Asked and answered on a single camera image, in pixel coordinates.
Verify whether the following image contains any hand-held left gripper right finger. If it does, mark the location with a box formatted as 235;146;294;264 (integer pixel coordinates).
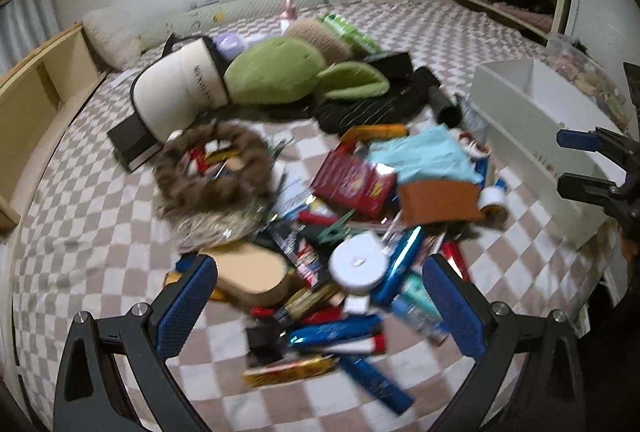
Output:
422;254;586;432

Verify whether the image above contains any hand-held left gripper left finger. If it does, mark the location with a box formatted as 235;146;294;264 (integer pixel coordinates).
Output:
52;254;219;432

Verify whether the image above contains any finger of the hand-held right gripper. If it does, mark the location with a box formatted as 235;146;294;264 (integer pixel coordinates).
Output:
556;171;628;209
556;127;628;160

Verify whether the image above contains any white storage container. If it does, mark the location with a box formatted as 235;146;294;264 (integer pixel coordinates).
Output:
470;58;626;250

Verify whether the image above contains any teal can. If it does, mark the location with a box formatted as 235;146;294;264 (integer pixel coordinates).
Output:
392;274;448;345

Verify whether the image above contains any small red tube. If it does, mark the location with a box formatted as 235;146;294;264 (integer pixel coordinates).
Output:
442;242;471;283

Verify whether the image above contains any clear plastic storage bin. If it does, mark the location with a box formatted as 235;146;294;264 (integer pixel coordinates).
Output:
545;33;632;133

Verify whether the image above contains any long blue case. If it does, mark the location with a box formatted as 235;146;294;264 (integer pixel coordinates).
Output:
372;227;426;305

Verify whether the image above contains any grey shaggy fur piece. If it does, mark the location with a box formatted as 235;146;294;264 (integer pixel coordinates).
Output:
172;207;271;257

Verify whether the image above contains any black sponge block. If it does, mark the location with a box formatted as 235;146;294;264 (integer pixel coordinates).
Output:
246;324;283;365

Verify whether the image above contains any white tape roll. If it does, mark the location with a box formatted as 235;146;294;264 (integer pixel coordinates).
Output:
477;186;508;217

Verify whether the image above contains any red and white tube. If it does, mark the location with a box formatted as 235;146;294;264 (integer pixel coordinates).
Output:
320;334;387;358

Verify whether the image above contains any brown leather wallet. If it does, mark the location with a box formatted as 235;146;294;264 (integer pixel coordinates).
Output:
397;180;485;227

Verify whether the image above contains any white round box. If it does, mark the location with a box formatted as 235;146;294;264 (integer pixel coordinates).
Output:
329;234;388;295

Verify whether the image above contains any blue foil packet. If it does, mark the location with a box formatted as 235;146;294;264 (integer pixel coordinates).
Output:
340;354;415;415

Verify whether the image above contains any gold and black tube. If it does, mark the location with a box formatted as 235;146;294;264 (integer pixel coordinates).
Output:
275;284;346;323

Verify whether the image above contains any yellow snack packet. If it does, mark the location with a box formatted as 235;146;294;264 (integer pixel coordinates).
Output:
242;354;335;388

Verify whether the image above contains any checkered bed blanket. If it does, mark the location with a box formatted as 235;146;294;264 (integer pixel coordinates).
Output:
10;0;626;432

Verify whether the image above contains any shiny blue tube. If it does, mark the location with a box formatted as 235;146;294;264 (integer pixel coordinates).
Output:
287;314;383;348

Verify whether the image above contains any brown fur wreath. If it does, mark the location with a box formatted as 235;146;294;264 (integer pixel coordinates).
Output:
152;122;273;217

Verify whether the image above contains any black cylinder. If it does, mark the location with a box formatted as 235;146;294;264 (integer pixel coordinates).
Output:
429;86;462;129

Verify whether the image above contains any green plastic clip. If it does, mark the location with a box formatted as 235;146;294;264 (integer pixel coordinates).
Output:
312;211;358;245

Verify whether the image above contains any stack of blue face masks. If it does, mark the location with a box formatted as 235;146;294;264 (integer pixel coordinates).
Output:
367;124;483;185

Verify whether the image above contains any red cardboard box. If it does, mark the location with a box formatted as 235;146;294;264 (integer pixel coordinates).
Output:
310;144;398;220

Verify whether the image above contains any black box with white band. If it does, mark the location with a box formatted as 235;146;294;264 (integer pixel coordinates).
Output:
106;109;161;173

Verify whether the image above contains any orange comb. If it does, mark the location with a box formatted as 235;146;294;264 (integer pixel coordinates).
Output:
340;123;410;147

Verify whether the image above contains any small black box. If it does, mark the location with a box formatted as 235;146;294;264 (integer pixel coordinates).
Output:
362;52;415;82

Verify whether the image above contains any black knit cloth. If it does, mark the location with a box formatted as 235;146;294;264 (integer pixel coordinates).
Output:
262;66;441;136

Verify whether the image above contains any cream bag with black trim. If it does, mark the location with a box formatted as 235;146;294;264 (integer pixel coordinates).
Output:
131;34;231;140

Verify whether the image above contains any green plush toy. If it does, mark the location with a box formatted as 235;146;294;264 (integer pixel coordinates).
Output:
223;36;391;106

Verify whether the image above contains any green wipes packet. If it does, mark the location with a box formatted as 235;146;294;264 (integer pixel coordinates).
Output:
320;12;383;55

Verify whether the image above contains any purple fuzzy item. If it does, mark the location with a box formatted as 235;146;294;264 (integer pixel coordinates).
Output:
212;33;248;60

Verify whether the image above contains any white pillow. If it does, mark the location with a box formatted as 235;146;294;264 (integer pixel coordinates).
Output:
82;6;143;72

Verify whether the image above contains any beige fuzzy plush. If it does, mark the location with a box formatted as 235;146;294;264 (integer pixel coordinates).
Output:
287;18;353;62

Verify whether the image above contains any pale green bolster pillow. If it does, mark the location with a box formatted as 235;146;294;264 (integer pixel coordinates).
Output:
137;0;331;50

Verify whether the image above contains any pink bunny toy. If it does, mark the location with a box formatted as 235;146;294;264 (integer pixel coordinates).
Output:
280;0;298;32

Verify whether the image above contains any grey curtain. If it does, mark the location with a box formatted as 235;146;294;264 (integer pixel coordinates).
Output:
0;0;61;77

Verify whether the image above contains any wooden bed frame shelf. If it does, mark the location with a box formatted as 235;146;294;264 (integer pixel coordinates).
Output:
0;22;108;233

